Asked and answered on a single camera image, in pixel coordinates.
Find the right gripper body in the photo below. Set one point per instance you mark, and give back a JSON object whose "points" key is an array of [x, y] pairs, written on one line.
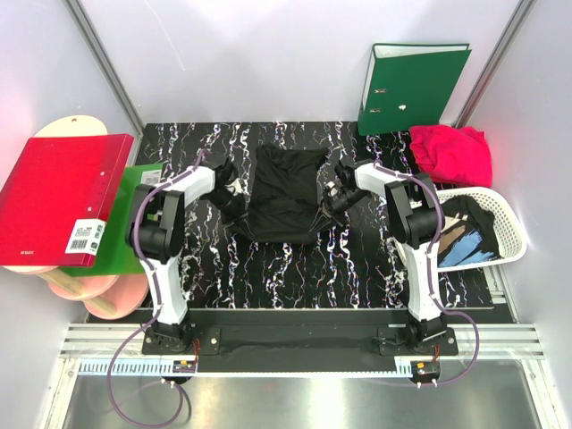
{"points": [[334, 206]]}

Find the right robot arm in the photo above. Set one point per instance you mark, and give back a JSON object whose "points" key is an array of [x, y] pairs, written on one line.
{"points": [[415, 221]]}

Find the pink t-shirt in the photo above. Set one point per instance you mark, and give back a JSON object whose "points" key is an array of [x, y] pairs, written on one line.
{"points": [[450, 155]]}

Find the white plastic basket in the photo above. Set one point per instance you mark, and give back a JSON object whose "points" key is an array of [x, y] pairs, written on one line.
{"points": [[510, 234]]}

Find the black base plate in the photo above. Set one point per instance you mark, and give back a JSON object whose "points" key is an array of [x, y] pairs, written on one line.
{"points": [[296, 342]]}

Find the black marble pattern mat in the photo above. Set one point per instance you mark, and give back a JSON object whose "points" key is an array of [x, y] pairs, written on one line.
{"points": [[354, 266]]}

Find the aluminium rail frame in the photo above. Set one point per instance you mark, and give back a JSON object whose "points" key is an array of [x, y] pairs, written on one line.
{"points": [[108, 349]]}

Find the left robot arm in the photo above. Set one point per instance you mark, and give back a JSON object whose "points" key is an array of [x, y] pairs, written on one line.
{"points": [[156, 233]]}

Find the green lever arch binder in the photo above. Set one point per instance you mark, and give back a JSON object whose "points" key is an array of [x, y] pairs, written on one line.
{"points": [[408, 85]]}

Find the green plastic folder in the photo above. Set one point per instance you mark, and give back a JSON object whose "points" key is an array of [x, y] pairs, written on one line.
{"points": [[114, 256]]}

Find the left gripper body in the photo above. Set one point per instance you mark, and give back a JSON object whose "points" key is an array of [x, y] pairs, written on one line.
{"points": [[235, 211]]}

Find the red ring binder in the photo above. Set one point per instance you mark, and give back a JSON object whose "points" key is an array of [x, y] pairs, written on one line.
{"points": [[56, 202]]}

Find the black printed t-shirt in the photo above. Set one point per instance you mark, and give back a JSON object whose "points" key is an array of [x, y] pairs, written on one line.
{"points": [[283, 201], [468, 236]]}

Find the black printed t-shirt in basket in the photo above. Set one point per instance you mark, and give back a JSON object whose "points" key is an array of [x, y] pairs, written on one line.
{"points": [[468, 236]]}

